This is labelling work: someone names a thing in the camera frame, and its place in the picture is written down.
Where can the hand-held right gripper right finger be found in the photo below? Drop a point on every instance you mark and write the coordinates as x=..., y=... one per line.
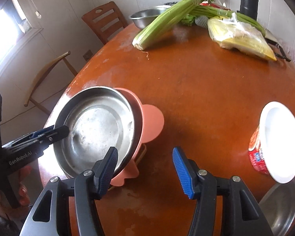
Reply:
x=184, y=177

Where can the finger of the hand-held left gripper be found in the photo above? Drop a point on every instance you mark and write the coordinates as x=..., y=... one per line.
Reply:
x=36, y=134
x=59, y=131

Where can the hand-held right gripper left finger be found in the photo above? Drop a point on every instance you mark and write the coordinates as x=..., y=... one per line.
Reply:
x=108, y=172

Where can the shallow round steel pan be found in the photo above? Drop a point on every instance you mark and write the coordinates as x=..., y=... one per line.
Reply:
x=95, y=127

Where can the stainless steel bowl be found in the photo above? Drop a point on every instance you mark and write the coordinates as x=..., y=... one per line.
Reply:
x=282, y=206

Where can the person's left hand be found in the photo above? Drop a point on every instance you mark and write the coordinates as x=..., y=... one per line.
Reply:
x=23, y=188

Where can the light wooden chair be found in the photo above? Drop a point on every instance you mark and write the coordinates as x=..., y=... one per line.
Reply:
x=46, y=71

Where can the window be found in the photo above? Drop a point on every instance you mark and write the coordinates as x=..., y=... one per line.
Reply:
x=2, y=29

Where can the brown wooden chair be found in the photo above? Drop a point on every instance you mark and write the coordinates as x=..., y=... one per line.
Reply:
x=100, y=22

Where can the steel basin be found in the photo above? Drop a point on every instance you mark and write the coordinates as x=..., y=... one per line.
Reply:
x=142, y=17

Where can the celery bunch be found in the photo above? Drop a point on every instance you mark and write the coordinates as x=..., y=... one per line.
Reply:
x=162, y=24

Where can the bag of yellow corn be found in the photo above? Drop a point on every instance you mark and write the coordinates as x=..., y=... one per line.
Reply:
x=241, y=39

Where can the grey foam net sleeve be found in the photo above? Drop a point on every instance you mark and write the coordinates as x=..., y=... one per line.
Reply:
x=201, y=21

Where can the black peeler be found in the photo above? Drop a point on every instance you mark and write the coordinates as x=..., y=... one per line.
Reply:
x=280, y=51

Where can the bundle of green stems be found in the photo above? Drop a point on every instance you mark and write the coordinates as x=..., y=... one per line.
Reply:
x=211, y=11

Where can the red packet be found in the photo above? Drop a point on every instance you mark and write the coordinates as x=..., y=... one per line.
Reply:
x=207, y=4

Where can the black thermos bottle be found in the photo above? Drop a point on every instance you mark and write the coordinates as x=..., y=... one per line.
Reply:
x=248, y=2

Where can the low wall outlet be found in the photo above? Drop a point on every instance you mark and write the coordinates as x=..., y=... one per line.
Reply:
x=88, y=54

